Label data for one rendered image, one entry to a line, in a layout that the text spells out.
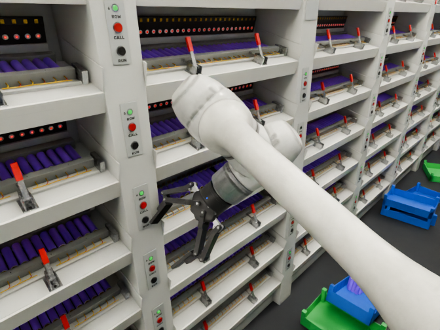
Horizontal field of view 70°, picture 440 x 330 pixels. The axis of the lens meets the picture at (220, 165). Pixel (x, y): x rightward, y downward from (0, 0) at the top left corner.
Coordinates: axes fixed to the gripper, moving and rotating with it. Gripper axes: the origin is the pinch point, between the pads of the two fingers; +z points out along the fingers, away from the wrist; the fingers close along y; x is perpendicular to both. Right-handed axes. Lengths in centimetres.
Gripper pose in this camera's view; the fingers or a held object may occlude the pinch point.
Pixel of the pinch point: (164, 240)
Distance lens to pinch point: 81.7
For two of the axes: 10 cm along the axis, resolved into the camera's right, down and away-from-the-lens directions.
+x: -4.5, -1.0, -8.9
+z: -7.2, 6.3, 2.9
